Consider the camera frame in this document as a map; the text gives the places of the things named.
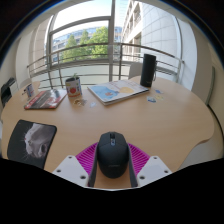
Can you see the black cat-print mouse pad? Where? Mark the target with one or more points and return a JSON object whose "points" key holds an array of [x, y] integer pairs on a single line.
{"points": [[20, 141]]}

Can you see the metal balcony railing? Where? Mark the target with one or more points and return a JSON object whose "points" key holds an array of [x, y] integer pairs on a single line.
{"points": [[100, 46]]}

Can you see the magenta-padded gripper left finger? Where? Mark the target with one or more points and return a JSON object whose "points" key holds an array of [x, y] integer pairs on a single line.
{"points": [[71, 168]]}

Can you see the black computer mouse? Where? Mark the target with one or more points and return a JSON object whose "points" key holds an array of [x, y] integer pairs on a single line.
{"points": [[112, 155]]}

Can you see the blue and white mug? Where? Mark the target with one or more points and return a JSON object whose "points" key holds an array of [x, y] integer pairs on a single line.
{"points": [[29, 90]]}

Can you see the black cylindrical bottle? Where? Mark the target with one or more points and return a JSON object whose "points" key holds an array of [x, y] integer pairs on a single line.
{"points": [[148, 70]]}

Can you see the light blue picture book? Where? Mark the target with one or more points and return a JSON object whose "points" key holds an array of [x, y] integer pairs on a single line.
{"points": [[116, 90]]}

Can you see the red and blue magazine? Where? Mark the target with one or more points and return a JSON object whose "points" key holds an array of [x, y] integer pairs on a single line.
{"points": [[45, 99]]}

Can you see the white chair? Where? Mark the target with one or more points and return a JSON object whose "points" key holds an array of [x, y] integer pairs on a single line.
{"points": [[135, 70], [25, 82]]}

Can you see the white and red plant pot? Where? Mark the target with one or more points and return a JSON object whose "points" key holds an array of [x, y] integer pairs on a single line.
{"points": [[74, 87]]}

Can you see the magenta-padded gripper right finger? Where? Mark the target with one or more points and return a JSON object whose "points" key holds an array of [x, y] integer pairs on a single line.
{"points": [[151, 168]]}

